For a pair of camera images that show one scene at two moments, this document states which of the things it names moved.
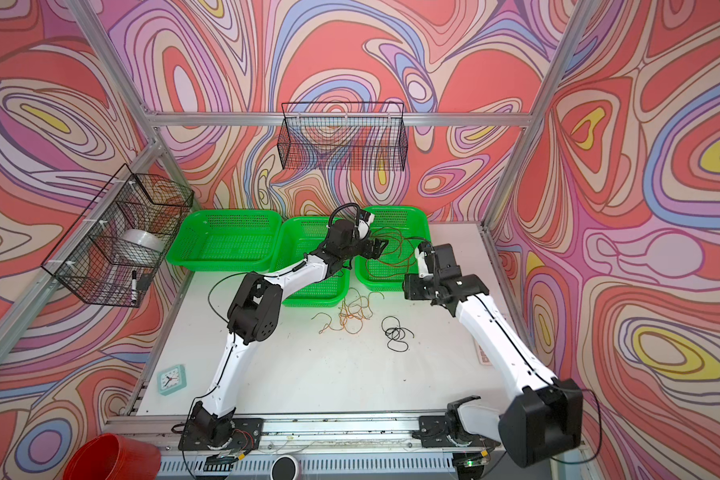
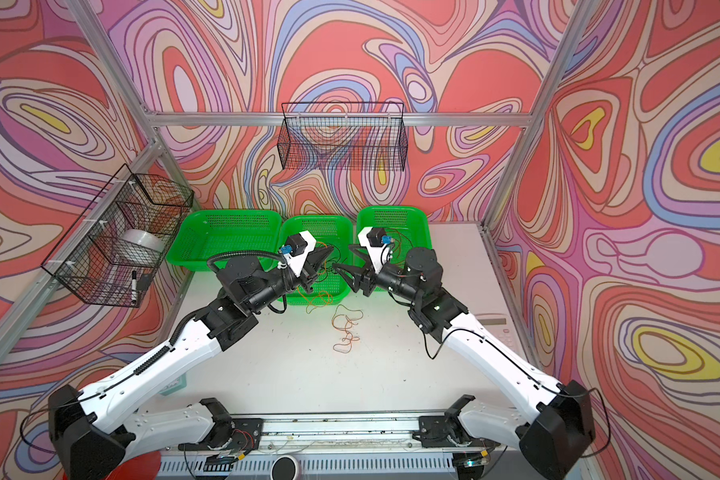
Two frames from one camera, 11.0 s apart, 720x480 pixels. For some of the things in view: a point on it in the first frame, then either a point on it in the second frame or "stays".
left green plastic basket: x=243 y=240 stays
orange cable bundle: x=352 y=310 → x=344 y=319
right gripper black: x=410 y=287 → x=360 y=278
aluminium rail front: x=285 y=434 stays
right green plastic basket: x=404 y=228 stays
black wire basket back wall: x=343 y=136 stays
